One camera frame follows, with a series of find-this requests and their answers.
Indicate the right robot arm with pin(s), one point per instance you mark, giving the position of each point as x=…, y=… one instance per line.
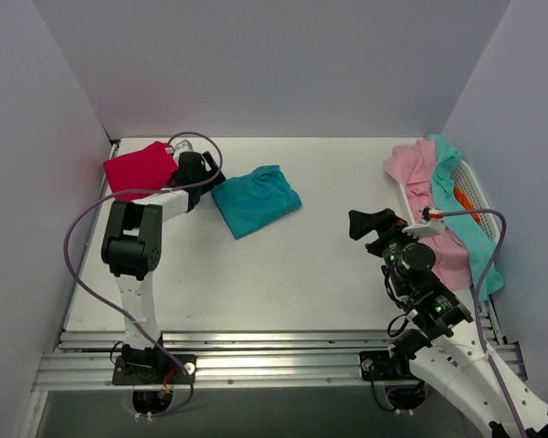
x=441, y=343

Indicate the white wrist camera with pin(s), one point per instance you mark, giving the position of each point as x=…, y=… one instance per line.
x=432, y=224
x=178, y=148

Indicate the orange garment in basket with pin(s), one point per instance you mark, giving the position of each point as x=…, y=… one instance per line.
x=466, y=203

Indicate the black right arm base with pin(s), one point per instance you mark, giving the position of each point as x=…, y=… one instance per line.
x=379, y=365

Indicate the folded red t shirt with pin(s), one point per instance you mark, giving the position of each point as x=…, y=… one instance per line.
x=149, y=168

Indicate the white plastic laundry basket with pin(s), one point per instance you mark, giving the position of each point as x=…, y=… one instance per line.
x=465, y=180

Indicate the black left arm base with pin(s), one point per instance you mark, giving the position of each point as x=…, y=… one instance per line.
x=151, y=367

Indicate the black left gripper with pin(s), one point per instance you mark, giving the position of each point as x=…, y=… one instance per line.
x=205, y=171

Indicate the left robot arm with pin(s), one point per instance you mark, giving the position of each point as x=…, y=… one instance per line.
x=132, y=249

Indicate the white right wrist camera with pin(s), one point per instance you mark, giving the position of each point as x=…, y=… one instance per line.
x=432, y=224

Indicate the teal t shirt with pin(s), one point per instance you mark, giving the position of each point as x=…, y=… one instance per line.
x=250, y=202

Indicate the aluminium mounting rail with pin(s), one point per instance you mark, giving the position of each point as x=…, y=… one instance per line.
x=263, y=369

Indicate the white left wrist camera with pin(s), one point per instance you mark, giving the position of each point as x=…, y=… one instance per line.
x=178, y=148

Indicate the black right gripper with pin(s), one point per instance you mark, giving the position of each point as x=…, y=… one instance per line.
x=384, y=238

